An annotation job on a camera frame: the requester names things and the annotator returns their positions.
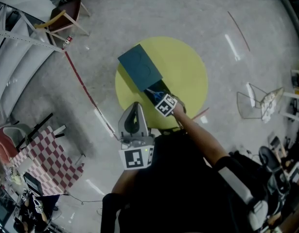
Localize black floor cable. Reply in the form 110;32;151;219
66;194;104;206

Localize wooden chair with brown seat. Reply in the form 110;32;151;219
34;0;91;46

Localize white metal frame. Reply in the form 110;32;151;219
279;57;299;123

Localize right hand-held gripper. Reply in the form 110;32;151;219
154;93;187;118

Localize white metal shelf rack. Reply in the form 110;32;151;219
0;0;64;123

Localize wire frame chair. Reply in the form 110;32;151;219
236;83;285;124

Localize person's left forearm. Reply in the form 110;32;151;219
111;168;138;196

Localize blue handled scissors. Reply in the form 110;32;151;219
146;88;164;102

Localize grey plastic chair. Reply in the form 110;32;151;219
3;126;35;150

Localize pink cloth table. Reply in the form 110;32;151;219
0;127;18;165

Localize person's own body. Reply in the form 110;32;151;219
100;127;269;233

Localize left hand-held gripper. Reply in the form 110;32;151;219
118;102;156;171

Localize person's right forearm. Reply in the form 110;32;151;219
172;103;231;169

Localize plastic bottle with red label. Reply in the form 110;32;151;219
62;34;75;50

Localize yellow cloth round table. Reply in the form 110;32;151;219
114;35;209;129

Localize red checkered cloth table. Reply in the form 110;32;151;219
9;126;86;196

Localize dark teal box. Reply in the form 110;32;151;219
117;44;176;106

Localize white patterned cloth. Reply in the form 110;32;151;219
260;91;282;124

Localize black box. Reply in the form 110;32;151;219
23;172;44;196

